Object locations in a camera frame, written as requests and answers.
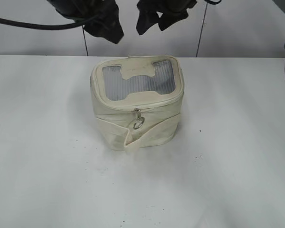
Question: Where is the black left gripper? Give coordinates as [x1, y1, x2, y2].
[61, 0, 124, 44]

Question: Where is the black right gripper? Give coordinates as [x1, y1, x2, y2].
[136, 0, 197, 35]

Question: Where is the cream zippered bag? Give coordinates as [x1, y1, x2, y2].
[90, 56, 184, 152]

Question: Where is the metal zipper pull ring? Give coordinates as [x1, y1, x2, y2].
[132, 107, 145, 131]

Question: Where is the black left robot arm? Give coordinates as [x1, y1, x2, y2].
[49, 0, 124, 44]

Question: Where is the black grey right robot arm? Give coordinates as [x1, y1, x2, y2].
[136, 0, 285, 48]

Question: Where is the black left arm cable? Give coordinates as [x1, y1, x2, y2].
[0, 14, 103, 31]

